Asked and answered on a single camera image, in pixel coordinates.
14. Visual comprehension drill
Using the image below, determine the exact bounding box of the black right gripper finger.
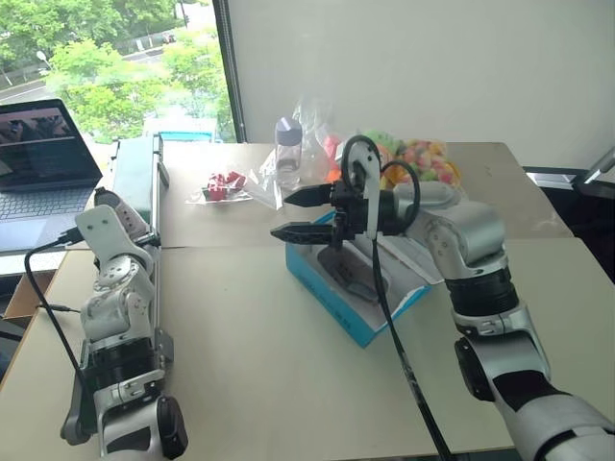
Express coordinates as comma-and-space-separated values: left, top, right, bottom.
283, 183, 334, 209
269, 221, 335, 249

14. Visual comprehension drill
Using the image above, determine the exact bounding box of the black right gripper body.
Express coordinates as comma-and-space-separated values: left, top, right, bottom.
329, 178, 370, 252

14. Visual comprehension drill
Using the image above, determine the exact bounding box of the blue cardboard shoebox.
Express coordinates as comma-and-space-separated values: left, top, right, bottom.
284, 210, 444, 350

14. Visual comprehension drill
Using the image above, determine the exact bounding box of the clear bottle with purple cap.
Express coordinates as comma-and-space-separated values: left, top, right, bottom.
274, 116, 305, 186

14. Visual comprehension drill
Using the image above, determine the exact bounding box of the clear bag with orange item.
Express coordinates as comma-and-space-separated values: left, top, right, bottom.
290, 94, 348, 184

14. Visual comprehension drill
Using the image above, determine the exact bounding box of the grey shoe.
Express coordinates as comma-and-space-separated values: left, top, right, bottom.
315, 243, 391, 303

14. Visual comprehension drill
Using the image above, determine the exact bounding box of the plastic bag of red blocks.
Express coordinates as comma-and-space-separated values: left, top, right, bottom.
185, 166, 285, 211

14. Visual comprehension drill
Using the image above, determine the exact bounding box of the bag of colourful toys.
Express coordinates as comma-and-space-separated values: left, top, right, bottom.
355, 126, 463, 187

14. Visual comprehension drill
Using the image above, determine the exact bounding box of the green flat case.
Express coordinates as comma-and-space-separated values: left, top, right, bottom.
111, 133, 175, 374

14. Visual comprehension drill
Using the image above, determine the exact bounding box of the dark open laptop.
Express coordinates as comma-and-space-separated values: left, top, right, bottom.
0, 98, 105, 255

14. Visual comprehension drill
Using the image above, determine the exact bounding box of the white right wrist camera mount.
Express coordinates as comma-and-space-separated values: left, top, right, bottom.
342, 138, 386, 240

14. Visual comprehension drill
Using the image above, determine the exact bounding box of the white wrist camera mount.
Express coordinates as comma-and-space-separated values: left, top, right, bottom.
74, 205, 151, 256
342, 138, 386, 240

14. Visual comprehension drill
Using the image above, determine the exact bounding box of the black window frame post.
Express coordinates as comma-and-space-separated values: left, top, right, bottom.
212, 0, 249, 144

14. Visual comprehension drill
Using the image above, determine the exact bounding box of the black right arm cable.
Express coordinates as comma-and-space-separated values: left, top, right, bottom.
341, 134, 455, 461

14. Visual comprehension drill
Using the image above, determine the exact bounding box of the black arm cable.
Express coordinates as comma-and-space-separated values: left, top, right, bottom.
23, 229, 93, 388
341, 134, 455, 461

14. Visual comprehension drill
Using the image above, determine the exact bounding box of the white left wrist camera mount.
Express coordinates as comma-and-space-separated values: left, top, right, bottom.
74, 205, 151, 256

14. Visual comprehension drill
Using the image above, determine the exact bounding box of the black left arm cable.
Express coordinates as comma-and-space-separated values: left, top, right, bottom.
23, 229, 93, 388

